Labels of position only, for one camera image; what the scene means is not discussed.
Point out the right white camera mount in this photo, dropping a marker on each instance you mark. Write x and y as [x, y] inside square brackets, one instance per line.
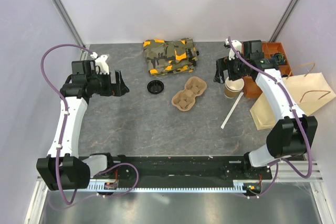
[234, 46]

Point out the black plastic cup lid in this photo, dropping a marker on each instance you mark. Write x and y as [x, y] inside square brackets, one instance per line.
[155, 86]

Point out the camouflage folded cloth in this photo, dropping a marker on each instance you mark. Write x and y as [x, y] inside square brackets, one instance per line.
[170, 57]

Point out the white paper straw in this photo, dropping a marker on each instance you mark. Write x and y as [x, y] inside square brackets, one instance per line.
[231, 110]

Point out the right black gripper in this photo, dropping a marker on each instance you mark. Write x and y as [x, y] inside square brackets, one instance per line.
[224, 63]

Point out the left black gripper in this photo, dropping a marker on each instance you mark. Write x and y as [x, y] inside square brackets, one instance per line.
[113, 89]

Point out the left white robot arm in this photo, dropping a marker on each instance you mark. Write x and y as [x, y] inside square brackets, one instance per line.
[63, 168]

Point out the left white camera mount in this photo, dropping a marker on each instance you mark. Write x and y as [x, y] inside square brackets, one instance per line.
[102, 62]

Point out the brown paper coffee cup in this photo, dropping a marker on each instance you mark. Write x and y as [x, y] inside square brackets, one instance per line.
[233, 88]

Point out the aluminium frame post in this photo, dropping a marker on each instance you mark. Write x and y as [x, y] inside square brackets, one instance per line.
[68, 22]
[283, 20]

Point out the aluminium cable duct rail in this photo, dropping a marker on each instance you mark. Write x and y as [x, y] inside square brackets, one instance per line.
[108, 188]

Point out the blue green rubber bands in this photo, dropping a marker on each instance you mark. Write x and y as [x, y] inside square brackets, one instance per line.
[279, 58]

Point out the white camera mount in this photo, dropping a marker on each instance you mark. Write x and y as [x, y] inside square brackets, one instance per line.
[234, 46]
[102, 62]

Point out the brown pulp cup carrier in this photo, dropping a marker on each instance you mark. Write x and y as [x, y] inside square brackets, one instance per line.
[186, 98]

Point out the left aluminium frame post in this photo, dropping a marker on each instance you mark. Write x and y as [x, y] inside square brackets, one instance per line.
[68, 22]

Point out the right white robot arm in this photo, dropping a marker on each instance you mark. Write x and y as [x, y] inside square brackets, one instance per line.
[294, 131]

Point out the brown paper bag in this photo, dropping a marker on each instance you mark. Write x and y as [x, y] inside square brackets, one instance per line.
[310, 92]

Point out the right aluminium frame post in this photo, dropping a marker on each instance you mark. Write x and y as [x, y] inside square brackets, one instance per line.
[283, 20]

